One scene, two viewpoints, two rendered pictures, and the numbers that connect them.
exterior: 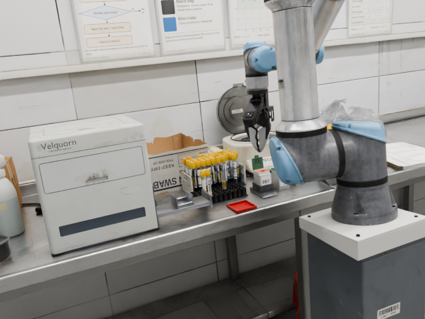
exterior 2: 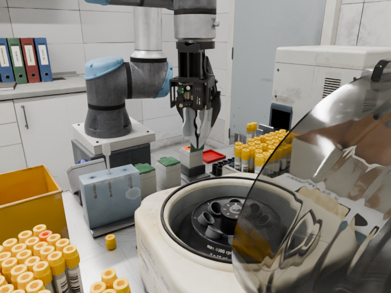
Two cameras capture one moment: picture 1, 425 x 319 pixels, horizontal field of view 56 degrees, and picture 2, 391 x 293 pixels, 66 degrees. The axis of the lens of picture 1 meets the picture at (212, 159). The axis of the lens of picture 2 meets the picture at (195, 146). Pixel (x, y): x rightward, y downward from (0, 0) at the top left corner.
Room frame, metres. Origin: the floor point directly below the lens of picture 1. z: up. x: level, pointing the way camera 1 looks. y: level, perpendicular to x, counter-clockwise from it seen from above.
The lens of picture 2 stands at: (1.92, -0.32, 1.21)
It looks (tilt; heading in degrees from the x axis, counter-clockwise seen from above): 20 degrees down; 165
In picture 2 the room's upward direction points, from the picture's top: straight up
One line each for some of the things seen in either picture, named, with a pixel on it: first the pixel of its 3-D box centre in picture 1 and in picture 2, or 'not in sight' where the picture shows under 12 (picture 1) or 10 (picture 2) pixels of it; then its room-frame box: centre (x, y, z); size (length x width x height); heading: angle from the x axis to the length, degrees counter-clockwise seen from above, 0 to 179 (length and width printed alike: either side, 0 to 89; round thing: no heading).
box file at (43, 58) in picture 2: not in sight; (40, 59); (-0.69, -0.85, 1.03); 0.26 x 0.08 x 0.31; 21
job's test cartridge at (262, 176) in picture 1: (262, 180); (191, 159); (1.24, -0.15, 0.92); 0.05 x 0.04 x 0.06; 20
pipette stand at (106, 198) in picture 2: not in sight; (112, 197); (1.39, -0.35, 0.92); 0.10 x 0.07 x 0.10; 107
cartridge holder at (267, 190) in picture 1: (263, 188); (191, 169); (1.24, -0.15, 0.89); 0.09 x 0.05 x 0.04; 20
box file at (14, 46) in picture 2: not in sight; (14, 60); (-0.63, -1.01, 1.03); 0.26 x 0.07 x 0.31; 22
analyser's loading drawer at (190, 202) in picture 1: (174, 204); (265, 133); (1.10, 0.12, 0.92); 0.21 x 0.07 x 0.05; 112
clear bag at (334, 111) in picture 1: (330, 119); not in sight; (1.94, -0.59, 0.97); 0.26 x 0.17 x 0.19; 127
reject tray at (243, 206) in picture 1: (241, 206); (209, 156); (1.14, -0.07, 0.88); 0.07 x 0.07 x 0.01; 22
